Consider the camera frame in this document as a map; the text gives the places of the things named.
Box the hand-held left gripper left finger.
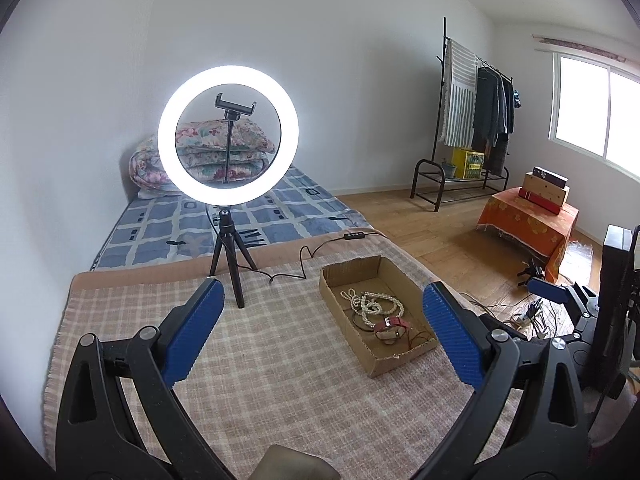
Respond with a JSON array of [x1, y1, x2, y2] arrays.
[[55, 277, 226, 480]]

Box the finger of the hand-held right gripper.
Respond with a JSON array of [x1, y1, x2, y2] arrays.
[[527, 277, 601, 343]]

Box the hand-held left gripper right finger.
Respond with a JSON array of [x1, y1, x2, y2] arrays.
[[415, 281, 601, 480]]

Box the cardboard box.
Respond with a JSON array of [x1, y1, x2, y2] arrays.
[[319, 255, 443, 379]]

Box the white pearl necklace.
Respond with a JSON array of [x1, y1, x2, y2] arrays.
[[340, 287, 406, 326]]

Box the small black stand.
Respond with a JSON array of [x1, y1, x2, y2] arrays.
[[517, 263, 547, 288]]

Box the clear plastic sheet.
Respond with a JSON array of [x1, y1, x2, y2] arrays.
[[557, 240, 601, 287]]

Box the orange cloth covered table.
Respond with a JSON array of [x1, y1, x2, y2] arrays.
[[476, 187, 581, 283]]

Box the red gift box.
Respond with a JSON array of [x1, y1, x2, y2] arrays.
[[518, 188, 567, 216]]

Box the beige gift box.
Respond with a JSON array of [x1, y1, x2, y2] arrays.
[[523, 172, 571, 206]]

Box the black tripod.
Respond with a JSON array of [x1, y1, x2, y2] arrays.
[[207, 205, 261, 309]]

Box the dark brown gift box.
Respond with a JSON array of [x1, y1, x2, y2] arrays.
[[532, 166, 570, 186]]

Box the blue patterned bedsheet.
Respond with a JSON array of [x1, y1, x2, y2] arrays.
[[90, 165, 371, 272]]

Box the yellow box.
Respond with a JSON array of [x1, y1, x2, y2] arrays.
[[451, 147, 486, 180]]

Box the brown rounded object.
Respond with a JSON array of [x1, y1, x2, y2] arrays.
[[262, 444, 343, 480]]

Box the folded floral quilt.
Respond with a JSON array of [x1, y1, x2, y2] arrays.
[[129, 119, 278, 196]]

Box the dark hanging clothes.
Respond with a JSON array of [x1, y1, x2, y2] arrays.
[[471, 66, 516, 173]]

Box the window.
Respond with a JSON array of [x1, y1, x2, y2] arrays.
[[547, 52, 640, 181]]

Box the striped hanging cloth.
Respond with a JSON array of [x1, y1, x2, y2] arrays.
[[440, 39, 478, 147]]

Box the black clothes rack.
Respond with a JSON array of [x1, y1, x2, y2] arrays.
[[410, 16, 516, 212]]

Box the black phone holder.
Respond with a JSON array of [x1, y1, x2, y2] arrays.
[[215, 92, 258, 186]]

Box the tangled floor cables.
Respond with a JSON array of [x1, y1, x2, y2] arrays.
[[460, 290, 571, 342]]

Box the red strap watch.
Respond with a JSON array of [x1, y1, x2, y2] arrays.
[[375, 316, 412, 345]]

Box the black ring light cable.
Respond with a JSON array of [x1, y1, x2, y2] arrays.
[[257, 230, 387, 286]]

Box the white ring light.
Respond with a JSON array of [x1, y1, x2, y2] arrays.
[[157, 65, 301, 206]]

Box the curtain rail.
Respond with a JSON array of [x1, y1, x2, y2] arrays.
[[532, 34, 628, 63]]

